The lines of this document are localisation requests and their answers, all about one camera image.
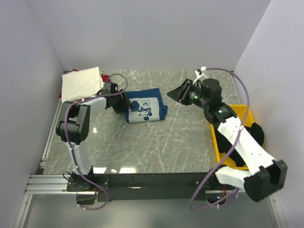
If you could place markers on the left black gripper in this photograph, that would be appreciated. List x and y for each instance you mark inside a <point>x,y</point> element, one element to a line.
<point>125,103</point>

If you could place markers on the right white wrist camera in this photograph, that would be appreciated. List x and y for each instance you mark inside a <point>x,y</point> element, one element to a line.
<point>201,73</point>

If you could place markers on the folded white t shirt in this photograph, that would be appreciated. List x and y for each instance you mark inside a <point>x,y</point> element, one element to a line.
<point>80,83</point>

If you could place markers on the blue t shirt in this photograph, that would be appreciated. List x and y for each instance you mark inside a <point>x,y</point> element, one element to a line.
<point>146,106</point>

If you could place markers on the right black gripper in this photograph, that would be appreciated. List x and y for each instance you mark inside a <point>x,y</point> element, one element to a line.
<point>181,93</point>

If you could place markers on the yellow plastic bin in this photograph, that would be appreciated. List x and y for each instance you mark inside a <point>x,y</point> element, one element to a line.
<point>240,110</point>

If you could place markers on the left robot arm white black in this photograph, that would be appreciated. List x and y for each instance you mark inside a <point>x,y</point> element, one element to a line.
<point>73,127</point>

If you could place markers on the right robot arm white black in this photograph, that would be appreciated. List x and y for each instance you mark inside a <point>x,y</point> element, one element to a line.
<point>265,175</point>

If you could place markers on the aluminium frame rail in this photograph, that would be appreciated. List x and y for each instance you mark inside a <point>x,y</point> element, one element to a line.
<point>27,197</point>

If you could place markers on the black t shirt in bin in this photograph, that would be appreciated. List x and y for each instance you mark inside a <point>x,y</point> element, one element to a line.
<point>224,145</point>

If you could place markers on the black base beam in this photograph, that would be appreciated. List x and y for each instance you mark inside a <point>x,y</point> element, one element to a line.
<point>135,186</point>

